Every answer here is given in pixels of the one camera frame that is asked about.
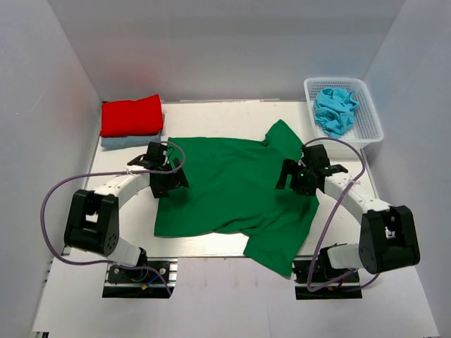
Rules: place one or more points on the white perforated plastic basket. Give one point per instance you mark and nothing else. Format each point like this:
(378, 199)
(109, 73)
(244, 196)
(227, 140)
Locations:
(367, 127)

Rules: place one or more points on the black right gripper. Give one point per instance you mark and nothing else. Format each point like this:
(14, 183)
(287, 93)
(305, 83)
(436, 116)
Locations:
(287, 168)

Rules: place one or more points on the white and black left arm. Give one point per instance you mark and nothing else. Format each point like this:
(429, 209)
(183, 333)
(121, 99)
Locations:
(93, 219)

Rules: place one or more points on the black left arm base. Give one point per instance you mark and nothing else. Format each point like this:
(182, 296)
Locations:
(158, 282)

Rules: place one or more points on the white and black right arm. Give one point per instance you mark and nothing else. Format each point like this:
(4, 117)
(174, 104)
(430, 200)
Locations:
(387, 238)

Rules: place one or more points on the folded light blue t-shirt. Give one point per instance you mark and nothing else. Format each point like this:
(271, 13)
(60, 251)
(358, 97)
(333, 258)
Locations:
(114, 143)

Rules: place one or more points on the crumpled cyan t-shirt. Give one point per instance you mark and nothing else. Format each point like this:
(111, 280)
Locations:
(334, 109)

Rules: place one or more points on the green t-shirt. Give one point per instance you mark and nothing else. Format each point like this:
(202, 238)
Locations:
(232, 189)

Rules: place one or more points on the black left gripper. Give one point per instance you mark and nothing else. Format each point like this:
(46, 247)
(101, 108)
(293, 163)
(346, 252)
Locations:
(177, 179)

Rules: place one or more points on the folded red t-shirt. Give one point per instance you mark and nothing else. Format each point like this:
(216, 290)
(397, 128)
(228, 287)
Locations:
(132, 117)

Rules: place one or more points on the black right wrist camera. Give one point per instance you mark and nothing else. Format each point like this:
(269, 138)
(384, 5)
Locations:
(315, 158)

